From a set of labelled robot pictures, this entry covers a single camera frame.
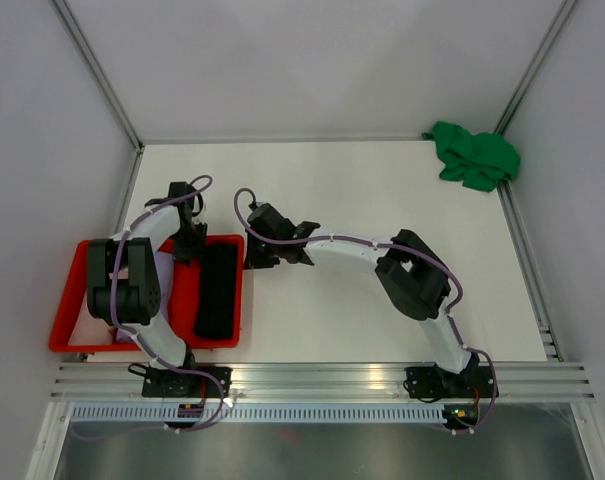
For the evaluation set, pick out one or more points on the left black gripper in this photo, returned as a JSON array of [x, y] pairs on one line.
[[196, 252]]

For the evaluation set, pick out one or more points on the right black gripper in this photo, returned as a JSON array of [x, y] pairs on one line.
[[253, 260]]

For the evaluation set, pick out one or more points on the black t shirt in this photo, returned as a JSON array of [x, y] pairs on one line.
[[215, 316]]

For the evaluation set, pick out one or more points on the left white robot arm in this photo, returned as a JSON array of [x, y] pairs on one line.
[[123, 286]]

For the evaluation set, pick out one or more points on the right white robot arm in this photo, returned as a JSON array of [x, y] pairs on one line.
[[417, 282]]

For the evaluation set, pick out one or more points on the lavender rolled t shirt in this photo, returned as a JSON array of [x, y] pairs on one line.
[[164, 268]]

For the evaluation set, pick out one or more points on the pink rolled t shirt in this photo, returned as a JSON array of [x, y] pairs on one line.
[[89, 330]]

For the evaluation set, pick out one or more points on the green crumpled t shirt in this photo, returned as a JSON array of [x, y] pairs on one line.
[[477, 161]]

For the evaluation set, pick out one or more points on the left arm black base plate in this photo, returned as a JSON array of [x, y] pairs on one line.
[[161, 383]]

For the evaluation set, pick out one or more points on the slotted grey cable duct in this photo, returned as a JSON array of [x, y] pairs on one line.
[[266, 413]]

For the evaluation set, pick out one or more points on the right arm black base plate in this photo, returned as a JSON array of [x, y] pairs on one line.
[[431, 383]]

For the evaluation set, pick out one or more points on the left aluminium corner post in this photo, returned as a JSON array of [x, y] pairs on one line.
[[79, 39]]

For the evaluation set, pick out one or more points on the aluminium corner post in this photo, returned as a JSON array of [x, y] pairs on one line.
[[541, 55], [79, 39]]

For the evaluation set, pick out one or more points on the aluminium front rail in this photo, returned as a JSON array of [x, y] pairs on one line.
[[519, 382]]

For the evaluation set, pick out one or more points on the right aluminium corner post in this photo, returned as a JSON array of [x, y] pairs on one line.
[[541, 55]]

